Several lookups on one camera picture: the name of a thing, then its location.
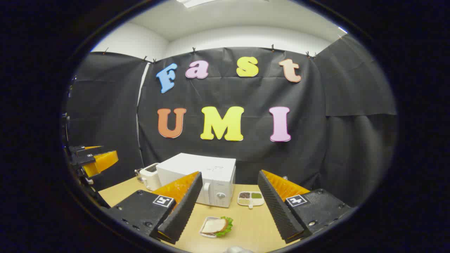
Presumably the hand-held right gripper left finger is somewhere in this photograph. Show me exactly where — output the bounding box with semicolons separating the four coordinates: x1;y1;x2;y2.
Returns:
105;171;204;245

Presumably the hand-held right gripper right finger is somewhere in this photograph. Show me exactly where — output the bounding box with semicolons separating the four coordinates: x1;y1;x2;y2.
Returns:
257;170;354;244

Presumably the white rectangular tray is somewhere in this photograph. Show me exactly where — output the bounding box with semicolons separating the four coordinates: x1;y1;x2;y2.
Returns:
199;216;225;239

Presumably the lettuce bread sandwich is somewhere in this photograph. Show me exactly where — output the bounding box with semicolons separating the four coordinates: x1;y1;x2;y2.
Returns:
201;216;234;237

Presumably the white microwave oven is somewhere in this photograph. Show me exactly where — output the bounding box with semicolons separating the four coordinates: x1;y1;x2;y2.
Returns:
156;153;237;208

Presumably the white divided grain dish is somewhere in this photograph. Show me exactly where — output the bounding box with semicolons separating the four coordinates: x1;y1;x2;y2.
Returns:
237;191;265;209

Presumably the white toaster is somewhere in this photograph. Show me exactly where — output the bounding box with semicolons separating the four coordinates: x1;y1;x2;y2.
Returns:
140;163;162;191

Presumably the black backdrop cloth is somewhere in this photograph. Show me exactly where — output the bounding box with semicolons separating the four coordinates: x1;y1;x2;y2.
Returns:
65;33;398;208

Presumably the ceiling light panel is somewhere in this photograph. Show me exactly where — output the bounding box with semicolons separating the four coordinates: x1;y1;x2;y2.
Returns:
176;0;218;8

